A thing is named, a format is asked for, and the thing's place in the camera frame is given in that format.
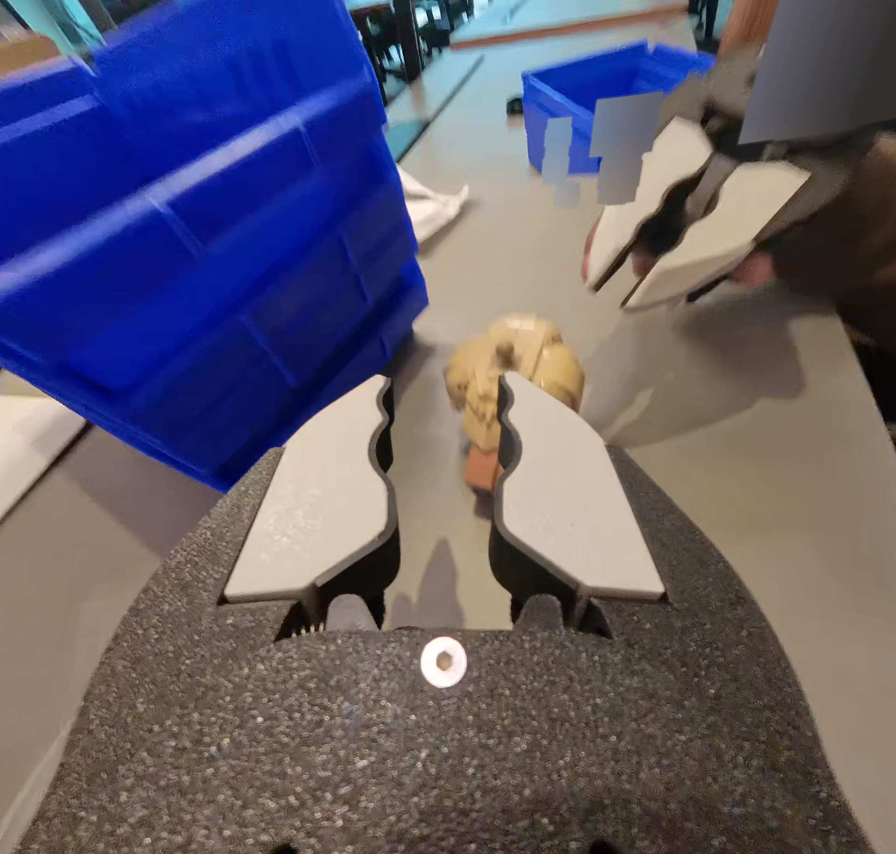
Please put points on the stack of blue plastic bins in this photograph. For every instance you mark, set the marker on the stack of blue plastic bins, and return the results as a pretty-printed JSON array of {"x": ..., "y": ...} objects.
[{"x": 210, "y": 238}]

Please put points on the person's right forearm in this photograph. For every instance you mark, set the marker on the person's right forearm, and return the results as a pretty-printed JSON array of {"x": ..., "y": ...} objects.
[{"x": 854, "y": 252}]

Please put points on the tan brick model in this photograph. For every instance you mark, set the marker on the tan brick model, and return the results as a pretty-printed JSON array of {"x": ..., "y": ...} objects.
[{"x": 553, "y": 371}]

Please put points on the wooden pillar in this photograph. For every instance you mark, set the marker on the wooden pillar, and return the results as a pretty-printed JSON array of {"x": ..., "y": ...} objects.
[{"x": 752, "y": 0}]

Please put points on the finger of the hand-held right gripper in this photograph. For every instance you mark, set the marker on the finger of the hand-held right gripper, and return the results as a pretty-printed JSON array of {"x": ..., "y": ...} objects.
[
  {"x": 682, "y": 150},
  {"x": 735, "y": 217}
]

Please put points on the small blue plastic bin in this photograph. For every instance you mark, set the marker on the small blue plastic bin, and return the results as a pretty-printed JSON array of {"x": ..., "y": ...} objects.
[{"x": 560, "y": 91}]

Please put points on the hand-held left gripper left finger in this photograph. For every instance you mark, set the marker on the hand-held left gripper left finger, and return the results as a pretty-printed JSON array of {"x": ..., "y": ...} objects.
[{"x": 322, "y": 511}]

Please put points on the person's right hand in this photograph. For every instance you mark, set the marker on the person's right hand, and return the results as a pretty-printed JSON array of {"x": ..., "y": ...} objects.
[{"x": 752, "y": 271}]

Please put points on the black metal pole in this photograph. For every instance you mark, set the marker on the black metal pole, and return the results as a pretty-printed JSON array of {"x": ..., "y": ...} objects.
[{"x": 402, "y": 14}]

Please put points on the wood-edged grey table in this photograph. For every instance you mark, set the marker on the wood-edged grey table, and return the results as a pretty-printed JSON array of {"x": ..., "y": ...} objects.
[{"x": 595, "y": 0}]

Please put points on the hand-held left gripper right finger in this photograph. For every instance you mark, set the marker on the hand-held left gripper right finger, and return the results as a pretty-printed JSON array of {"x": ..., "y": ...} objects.
[{"x": 574, "y": 511}]

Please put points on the grey desk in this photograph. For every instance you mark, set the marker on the grey desk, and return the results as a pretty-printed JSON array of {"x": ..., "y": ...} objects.
[{"x": 700, "y": 448}]

